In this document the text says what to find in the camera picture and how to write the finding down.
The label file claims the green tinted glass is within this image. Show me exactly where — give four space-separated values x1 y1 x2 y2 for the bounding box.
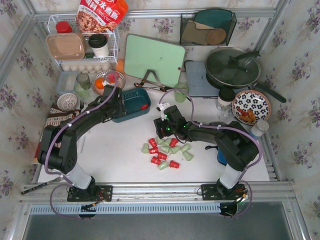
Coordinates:
74 73 91 99

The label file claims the green capsule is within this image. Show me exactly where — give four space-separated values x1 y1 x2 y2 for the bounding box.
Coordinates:
158 161 169 171
182 151 194 162

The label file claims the white bottle silver cap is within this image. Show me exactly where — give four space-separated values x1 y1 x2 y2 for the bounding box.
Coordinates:
250 119 270 140

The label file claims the egg tray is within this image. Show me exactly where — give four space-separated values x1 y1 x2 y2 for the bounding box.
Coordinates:
61 62 112 74

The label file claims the green capsule right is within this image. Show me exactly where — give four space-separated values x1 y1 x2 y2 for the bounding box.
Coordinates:
182 151 194 162

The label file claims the striped orange cloth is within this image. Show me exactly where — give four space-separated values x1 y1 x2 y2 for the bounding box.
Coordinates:
44 103 80 127

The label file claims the red snack bag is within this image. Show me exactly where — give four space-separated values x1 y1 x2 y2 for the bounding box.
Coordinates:
75 0 129 33

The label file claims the blue floral plate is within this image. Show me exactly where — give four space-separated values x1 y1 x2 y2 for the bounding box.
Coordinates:
231 90 272 126

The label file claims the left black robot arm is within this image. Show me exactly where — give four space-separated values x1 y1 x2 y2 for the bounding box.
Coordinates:
38 85 125 197

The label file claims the black lid jar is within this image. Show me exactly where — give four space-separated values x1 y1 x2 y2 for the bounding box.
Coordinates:
216 87 236 110

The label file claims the green glass cup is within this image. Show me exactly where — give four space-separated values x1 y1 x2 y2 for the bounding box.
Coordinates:
174 82 189 103

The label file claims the black frying pan with lid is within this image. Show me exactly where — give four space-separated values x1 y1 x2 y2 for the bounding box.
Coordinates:
204 47 287 103

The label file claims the small white colander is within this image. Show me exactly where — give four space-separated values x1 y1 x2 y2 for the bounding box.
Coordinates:
57 93 78 112

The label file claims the red capsule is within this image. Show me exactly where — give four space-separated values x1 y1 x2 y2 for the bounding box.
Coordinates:
169 160 180 169
150 156 162 165
140 104 149 111

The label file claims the teal storage basket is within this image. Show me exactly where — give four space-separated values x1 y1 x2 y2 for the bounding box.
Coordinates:
112 88 151 123

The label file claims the white cup black lid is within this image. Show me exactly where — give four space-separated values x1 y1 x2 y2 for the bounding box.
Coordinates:
88 33 109 57

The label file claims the black mesh organizer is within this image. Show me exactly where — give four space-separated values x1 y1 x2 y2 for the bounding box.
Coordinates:
179 8 237 46

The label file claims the green capsule bottom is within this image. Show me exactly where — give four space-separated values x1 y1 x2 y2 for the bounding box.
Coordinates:
158 161 169 171

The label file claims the white wire rack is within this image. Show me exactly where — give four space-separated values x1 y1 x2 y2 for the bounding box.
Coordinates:
47 13 120 65

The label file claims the red lid jar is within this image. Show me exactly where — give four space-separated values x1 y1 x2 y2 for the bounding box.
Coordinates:
55 21 73 34

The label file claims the beige food container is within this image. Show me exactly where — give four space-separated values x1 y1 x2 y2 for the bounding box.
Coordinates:
45 33 87 61

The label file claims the mint green cutting board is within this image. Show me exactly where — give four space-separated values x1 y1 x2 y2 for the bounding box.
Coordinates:
124 34 186 87

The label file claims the fruit bowl plate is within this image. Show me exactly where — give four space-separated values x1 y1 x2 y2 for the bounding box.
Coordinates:
91 70 126 96

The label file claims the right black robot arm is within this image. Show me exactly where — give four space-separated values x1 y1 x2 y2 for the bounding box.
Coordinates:
154 103 262 199

